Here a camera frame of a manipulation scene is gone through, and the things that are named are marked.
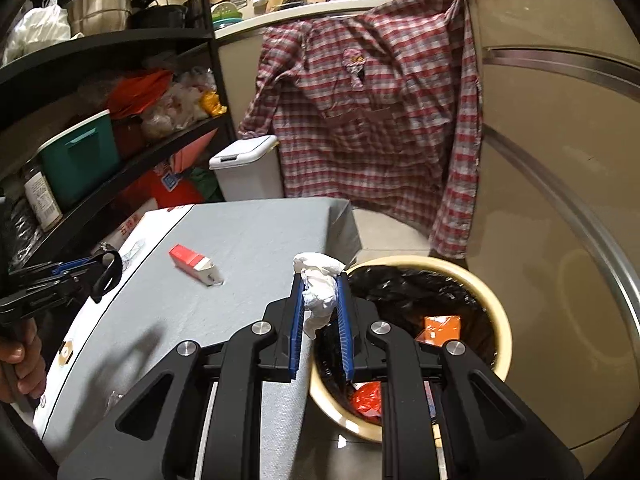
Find red white small carton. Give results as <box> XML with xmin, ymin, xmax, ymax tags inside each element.
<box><xmin>169</xmin><ymin>244</ymin><xmax>224</xmax><ymax>288</ymax></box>

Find pink cardboard box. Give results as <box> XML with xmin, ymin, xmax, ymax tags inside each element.
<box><xmin>170</xmin><ymin>132</ymin><xmax>213</xmax><ymax>172</ymax></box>

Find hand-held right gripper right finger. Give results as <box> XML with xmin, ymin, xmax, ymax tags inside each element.
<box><xmin>336</xmin><ymin>272</ymin><xmax>586</xmax><ymax>480</ymax></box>

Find white tissue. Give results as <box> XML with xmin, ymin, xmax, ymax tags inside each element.
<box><xmin>292</xmin><ymin>252</ymin><xmax>347</xmax><ymax>341</ymax></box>

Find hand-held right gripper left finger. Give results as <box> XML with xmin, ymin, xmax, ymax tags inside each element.
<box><xmin>57</xmin><ymin>272</ymin><xmax>307</xmax><ymax>480</ymax></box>

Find white lidded waste bin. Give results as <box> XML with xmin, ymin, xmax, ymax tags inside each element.
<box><xmin>209</xmin><ymin>135</ymin><xmax>283</xmax><ymax>202</ymax></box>

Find green bag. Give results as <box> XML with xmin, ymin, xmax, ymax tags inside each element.
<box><xmin>190</xmin><ymin>167</ymin><xmax>223</xmax><ymax>201</ymax></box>

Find black shelf rack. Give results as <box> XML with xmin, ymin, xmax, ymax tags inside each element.
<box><xmin>0</xmin><ymin>0</ymin><xmax>238</xmax><ymax>281</ymax></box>

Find orange plastic bag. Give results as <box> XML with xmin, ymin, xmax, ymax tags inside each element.
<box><xmin>350</xmin><ymin>381</ymin><xmax>385</xmax><ymax>418</ymax></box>

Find stack of steel pots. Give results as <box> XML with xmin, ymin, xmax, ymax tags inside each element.
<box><xmin>62</xmin><ymin>0</ymin><xmax>135</xmax><ymax>36</ymax></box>

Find white box red print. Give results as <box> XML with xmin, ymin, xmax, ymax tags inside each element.
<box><xmin>92</xmin><ymin>197</ymin><xmax>161</xmax><ymax>256</ymax></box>

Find white plastic bag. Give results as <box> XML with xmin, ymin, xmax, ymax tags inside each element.
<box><xmin>2</xmin><ymin>0</ymin><xmax>71</xmax><ymax>63</ymax></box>

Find beige refrigerator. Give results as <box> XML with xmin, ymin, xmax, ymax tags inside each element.
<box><xmin>435</xmin><ymin>0</ymin><xmax>640</xmax><ymax>461</ymax></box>

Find grey table mat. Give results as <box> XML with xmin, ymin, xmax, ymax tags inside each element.
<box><xmin>42</xmin><ymin>199</ymin><xmax>358</xmax><ymax>480</ymax></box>

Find orange bag on shelf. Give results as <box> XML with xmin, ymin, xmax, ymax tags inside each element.
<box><xmin>107</xmin><ymin>69</ymin><xmax>173</xmax><ymax>120</ymax></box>

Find yellow wrapper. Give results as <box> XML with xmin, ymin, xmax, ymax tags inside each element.
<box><xmin>199</xmin><ymin>89</ymin><xmax>226</xmax><ymax>118</ymax></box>

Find person's left hand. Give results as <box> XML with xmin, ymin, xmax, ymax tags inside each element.
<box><xmin>0</xmin><ymin>320</ymin><xmax>47</xmax><ymax>403</ymax></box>

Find orange snack packet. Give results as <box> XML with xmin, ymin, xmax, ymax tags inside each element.
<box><xmin>424</xmin><ymin>314</ymin><xmax>462</xmax><ymax>346</ymax></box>

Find red plaid shirt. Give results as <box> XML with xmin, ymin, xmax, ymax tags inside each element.
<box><xmin>237</xmin><ymin>0</ymin><xmax>485</xmax><ymax>260</ymax></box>

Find red bag blue label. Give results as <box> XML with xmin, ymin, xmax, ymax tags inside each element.
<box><xmin>127</xmin><ymin>170</ymin><xmax>206</xmax><ymax>211</ymax></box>

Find clear bags of garlic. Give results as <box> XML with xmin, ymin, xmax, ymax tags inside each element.
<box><xmin>140</xmin><ymin>67</ymin><xmax>216</xmax><ymax>140</ymax></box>

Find cream trash bin black liner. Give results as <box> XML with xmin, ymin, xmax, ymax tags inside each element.
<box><xmin>306</xmin><ymin>255</ymin><xmax>513</xmax><ymax>443</ymax></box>

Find black cooking pot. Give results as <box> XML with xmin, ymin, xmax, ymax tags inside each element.
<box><xmin>131</xmin><ymin>2</ymin><xmax>188</xmax><ymax>30</ymax></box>

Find labelled glass jar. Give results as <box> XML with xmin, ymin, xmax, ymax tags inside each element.
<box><xmin>22</xmin><ymin>160</ymin><xmax>63</xmax><ymax>231</ymax></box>

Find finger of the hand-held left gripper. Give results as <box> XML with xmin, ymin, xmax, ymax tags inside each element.
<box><xmin>10</xmin><ymin>250</ymin><xmax>123</xmax><ymax>303</ymax></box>
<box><xmin>0</xmin><ymin>277</ymin><xmax>91</xmax><ymax>328</ymax></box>

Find teal storage box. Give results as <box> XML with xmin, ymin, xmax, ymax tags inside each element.
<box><xmin>37</xmin><ymin>110</ymin><xmax>121</xmax><ymax>208</ymax></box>

